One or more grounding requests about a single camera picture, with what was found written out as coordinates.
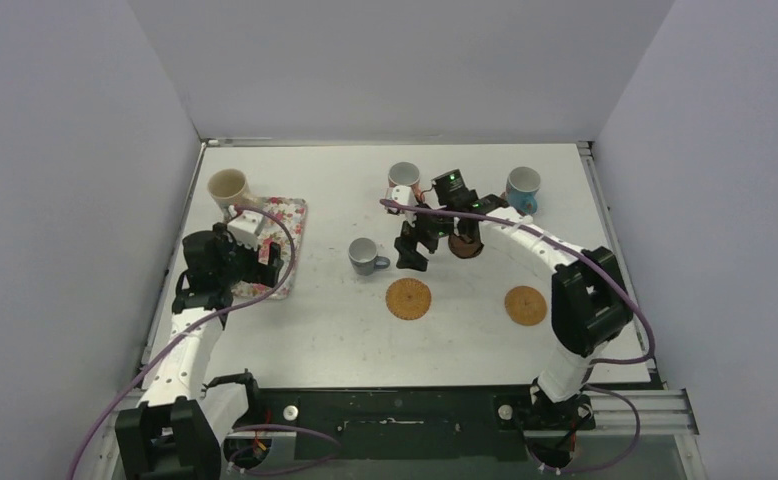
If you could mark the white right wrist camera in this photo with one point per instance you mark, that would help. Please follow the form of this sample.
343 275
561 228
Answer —
399 197

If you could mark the aluminium table frame rail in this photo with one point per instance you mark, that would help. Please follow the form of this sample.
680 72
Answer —
499 408

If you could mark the dark walnut wooden coaster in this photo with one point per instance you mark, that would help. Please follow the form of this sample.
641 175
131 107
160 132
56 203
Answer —
466 245

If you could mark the pink mug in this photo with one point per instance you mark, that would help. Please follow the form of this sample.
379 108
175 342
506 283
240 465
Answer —
404 174

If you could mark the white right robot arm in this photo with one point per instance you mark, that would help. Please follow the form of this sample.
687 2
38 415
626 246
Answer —
588 304

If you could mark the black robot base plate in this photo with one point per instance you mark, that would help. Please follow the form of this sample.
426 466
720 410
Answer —
393 441

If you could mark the large cream mug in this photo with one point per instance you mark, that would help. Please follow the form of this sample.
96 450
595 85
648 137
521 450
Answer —
229 187

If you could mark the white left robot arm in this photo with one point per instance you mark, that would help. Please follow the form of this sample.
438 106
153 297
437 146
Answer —
173 432

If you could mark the blue mug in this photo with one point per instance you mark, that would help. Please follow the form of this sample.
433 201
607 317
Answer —
522 185

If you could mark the woven rattan coaster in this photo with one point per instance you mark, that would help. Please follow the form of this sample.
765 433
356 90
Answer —
408 299
525 306

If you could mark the small white cup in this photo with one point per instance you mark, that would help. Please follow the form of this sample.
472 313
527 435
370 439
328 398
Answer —
364 258

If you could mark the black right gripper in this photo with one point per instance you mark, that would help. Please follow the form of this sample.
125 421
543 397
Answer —
422 232

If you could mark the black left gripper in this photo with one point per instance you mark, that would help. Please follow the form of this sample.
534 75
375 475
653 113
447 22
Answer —
260 273

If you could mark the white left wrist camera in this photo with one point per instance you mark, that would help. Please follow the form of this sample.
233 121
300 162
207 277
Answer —
247 227

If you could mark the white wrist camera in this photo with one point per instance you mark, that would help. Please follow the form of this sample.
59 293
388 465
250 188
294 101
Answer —
247 227
399 197

